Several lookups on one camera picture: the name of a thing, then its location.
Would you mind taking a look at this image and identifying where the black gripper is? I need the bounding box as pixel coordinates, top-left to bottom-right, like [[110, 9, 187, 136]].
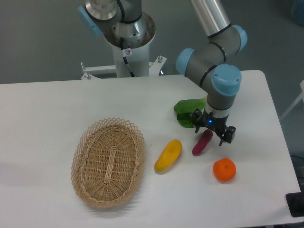
[[191, 108, 236, 146]]

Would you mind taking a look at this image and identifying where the purple sweet potato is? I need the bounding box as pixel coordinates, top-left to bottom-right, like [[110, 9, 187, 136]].
[[192, 129, 213, 155]]

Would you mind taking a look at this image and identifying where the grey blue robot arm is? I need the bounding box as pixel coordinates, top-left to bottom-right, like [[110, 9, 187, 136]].
[[77, 0, 247, 143]]

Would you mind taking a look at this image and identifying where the green bok choy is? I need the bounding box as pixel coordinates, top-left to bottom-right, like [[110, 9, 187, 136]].
[[173, 97, 207, 128]]

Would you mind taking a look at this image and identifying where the orange tangerine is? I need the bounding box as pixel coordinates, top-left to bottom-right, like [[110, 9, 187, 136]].
[[213, 158, 237, 182]]

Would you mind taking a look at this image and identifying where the yellow mango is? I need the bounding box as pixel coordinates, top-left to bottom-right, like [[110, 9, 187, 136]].
[[154, 139, 182, 173]]

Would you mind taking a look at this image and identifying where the oval wicker basket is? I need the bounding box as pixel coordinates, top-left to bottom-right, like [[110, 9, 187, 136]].
[[71, 118, 145, 208]]

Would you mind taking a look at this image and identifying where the black device at table edge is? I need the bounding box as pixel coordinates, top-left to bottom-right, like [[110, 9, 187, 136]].
[[285, 192, 304, 218]]

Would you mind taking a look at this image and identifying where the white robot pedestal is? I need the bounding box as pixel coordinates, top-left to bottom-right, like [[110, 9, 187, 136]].
[[81, 12, 167, 79]]

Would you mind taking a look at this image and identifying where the white frame at right edge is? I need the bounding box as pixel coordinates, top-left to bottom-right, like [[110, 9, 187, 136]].
[[279, 81, 304, 121]]

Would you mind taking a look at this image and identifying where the black cable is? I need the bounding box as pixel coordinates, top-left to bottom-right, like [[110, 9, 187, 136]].
[[120, 37, 136, 78]]

